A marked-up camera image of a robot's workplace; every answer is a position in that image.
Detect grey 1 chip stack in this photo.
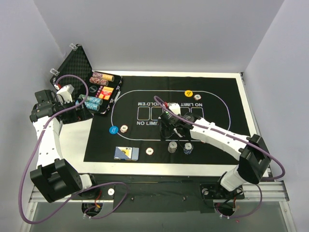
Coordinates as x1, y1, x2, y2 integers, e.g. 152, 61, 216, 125
168, 141, 178, 154

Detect blue 5 chip stack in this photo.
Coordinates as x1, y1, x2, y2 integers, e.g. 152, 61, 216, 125
183, 143, 193, 155

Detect red 100 chip stack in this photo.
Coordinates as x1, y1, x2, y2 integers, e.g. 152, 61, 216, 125
145, 147, 154, 155

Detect yellow big blind button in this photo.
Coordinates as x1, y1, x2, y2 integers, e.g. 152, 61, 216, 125
184, 90, 193, 97

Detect red chips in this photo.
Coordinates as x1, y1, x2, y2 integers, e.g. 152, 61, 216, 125
194, 94, 201, 101
120, 125, 128, 133

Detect blue small blind button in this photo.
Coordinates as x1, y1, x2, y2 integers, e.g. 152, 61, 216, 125
109, 126, 119, 135

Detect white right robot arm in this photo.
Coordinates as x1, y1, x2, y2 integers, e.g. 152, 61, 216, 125
158, 112, 270, 198

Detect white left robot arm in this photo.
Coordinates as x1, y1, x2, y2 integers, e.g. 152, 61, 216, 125
29, 85, 99, 203

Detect black poker table mat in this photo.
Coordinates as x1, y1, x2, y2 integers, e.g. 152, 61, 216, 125
84, 76, 251, 165

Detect teal chip roll lower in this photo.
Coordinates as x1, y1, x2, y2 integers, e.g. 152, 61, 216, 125
84, 101, 100, 111

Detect teal chip roll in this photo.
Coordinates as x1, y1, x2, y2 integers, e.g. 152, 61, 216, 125
84, 101, 100, 111
79, 94, 103, 105

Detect black round dealer puck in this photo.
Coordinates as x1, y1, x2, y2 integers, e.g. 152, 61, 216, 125
89, 86, 98, 93

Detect black chip carrying case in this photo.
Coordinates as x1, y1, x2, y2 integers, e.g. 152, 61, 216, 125
50, 44, 123, 115

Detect teal chip roll upper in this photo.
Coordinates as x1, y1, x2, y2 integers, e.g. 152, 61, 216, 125
79, 94, 103, 105

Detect blue playing card box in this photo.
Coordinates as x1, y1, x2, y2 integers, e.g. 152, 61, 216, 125
114, 146, 139, 161

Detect orange card deck box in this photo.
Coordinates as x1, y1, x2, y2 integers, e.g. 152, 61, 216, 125
96, 86, 114, 100

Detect brown chip roll top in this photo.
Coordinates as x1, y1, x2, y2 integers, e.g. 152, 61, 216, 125
92, 72, 114, 82

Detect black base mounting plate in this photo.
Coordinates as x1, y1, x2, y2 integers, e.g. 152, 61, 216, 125
73, 175, 245, 213

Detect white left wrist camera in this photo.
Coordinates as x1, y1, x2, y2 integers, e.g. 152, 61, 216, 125
56, 85, 74, 104

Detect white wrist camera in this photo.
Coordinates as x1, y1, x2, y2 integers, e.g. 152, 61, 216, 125
56, 85, 74, 104
168, 103, 181, 116

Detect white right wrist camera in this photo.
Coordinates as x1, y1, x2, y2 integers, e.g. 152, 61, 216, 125
168, 103, 181, 116

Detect aluminium front rail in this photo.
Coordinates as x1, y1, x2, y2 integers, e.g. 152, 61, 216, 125
29, 182, 290, 203

